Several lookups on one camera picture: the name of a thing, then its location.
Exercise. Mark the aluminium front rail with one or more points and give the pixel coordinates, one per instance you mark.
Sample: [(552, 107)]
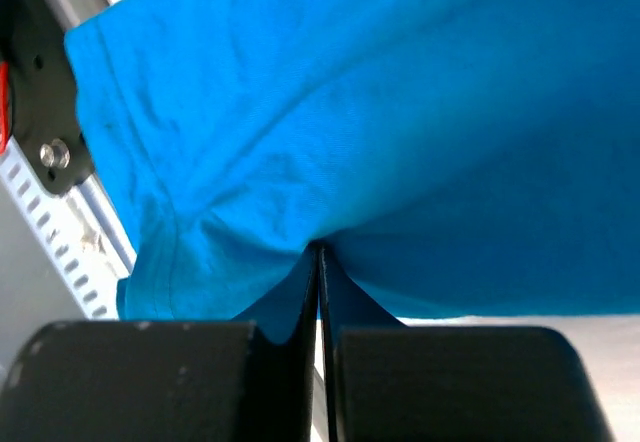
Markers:
[(69, 14)]

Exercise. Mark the white slotted cable duct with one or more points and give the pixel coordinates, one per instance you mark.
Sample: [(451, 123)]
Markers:
[(69, 234)]

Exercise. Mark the blue t shirt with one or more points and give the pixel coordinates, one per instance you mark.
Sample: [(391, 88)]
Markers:
[(460, 157)]

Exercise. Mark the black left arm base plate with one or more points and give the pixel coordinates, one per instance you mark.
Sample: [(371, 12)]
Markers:
[(43, 118)]

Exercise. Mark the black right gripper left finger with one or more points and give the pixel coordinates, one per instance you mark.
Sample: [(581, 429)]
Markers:
[(249, 379)]

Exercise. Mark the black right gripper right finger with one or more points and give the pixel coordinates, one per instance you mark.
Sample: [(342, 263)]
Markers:
[(386, 381)]

